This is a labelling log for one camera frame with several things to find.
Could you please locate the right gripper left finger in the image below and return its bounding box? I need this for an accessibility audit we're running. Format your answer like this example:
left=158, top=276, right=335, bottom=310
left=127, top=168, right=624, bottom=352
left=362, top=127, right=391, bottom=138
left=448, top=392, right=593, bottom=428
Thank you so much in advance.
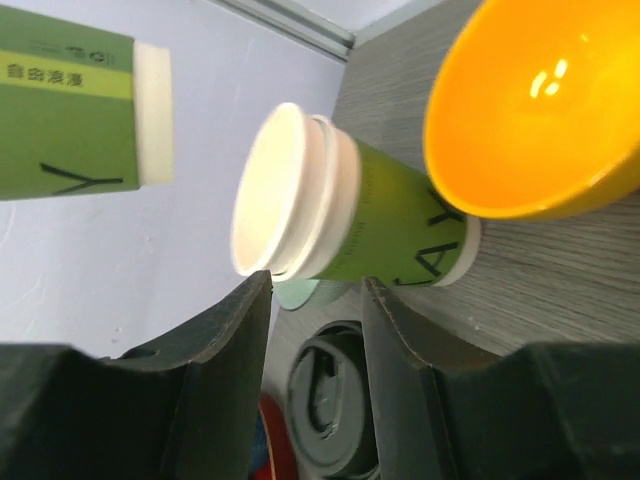
left=1, top=271, right=272, bottom=479

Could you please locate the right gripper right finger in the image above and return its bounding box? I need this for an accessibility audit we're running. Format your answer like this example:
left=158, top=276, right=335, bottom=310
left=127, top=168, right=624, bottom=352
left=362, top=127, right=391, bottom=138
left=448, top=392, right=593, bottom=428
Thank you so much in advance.
left=361, top=278, right=639, bottom=479

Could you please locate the red round tray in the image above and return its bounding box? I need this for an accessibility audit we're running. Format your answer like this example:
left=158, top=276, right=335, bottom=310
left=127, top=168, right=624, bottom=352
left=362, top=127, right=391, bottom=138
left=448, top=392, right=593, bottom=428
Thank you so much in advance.
left=251, top=393, right=299, bottom=480

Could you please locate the pale green bowl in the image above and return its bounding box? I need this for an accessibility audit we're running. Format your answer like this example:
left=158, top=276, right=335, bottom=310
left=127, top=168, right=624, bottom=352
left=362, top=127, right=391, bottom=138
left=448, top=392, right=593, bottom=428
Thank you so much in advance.
left=273, top=279, right=352, bottom=311

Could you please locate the orange bowl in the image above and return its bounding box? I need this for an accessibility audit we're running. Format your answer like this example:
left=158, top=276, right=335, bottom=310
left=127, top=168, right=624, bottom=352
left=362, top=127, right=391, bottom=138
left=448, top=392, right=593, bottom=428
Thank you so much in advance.
left=423, top=1, right=639, bottom=221

